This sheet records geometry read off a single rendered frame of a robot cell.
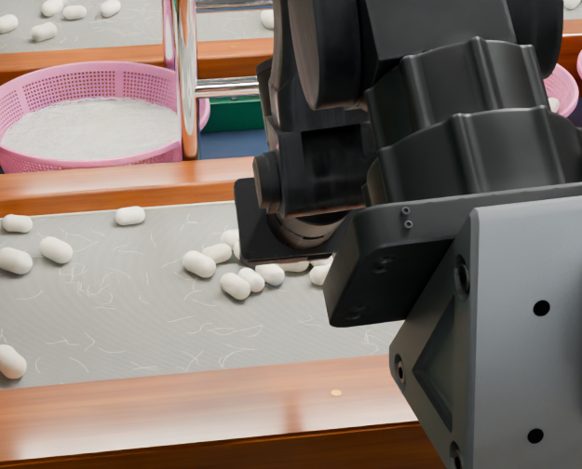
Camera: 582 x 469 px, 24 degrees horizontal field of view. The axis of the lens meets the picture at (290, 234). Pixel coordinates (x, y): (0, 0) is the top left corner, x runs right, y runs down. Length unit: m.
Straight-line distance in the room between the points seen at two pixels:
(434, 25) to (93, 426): 0.64
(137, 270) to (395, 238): 0.88
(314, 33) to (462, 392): 0.16
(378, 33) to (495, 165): 0.07
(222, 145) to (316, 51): 1.15
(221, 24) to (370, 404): 0.88
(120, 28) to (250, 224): 0.86
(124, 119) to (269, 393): 0.61
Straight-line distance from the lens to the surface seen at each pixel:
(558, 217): 0.45
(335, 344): 1.21
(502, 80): 0.51
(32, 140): 1.61
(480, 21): 0.53
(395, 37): 0.52
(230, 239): 1.34
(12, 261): 1.33
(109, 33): 1.86
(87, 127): 1.62
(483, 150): 0.49
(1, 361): 1.19
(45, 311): 1.28
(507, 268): 0.45
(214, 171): 1.44
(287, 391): 1.12
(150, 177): 1.44
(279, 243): 1.05
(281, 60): 0.87
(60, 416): 1.11
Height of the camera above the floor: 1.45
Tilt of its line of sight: 31 degrees down
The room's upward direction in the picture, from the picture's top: straight up
